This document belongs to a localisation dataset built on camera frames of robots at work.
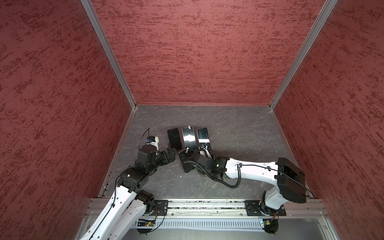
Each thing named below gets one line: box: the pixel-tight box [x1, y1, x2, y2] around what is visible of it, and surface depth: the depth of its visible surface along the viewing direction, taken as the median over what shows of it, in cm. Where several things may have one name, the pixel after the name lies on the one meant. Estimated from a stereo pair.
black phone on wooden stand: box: [167, 128, 182, 150], surface depth 92 cm
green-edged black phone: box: [196, 127, 210, 143], surface depth 91 cm
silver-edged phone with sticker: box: [181, 125, 197, 151], surface depth 91 cm
